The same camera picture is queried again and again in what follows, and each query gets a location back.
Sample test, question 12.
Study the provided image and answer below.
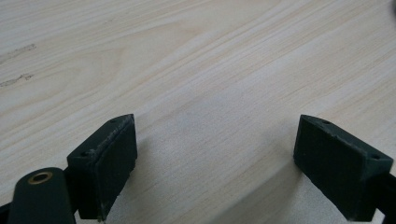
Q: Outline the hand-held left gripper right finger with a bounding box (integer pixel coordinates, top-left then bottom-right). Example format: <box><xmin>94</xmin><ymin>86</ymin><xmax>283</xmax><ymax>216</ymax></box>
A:
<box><xmin>292</xmin><ymin>114</ymin><xmax>394</xmax><ymax>222</ymax></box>

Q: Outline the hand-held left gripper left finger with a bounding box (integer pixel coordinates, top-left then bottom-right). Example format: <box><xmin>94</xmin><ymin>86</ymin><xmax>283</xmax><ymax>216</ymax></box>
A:
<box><xmin>65</xmin><ymin>113</ymin><xmax>138</xmax><ymax>222</ymax></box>

